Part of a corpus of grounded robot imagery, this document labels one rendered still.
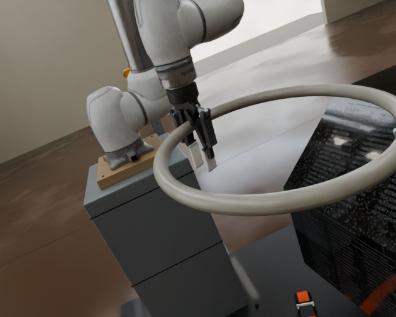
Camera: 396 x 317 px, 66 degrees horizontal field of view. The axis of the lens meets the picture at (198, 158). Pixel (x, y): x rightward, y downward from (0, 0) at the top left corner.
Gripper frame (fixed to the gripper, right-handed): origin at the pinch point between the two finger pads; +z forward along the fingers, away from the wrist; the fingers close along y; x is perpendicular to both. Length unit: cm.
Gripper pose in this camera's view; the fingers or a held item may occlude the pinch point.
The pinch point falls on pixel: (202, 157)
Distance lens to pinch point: 82.0
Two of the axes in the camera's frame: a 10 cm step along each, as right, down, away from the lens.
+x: 6.8, -4.9, 5.4
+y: 6.8, 1.5, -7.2
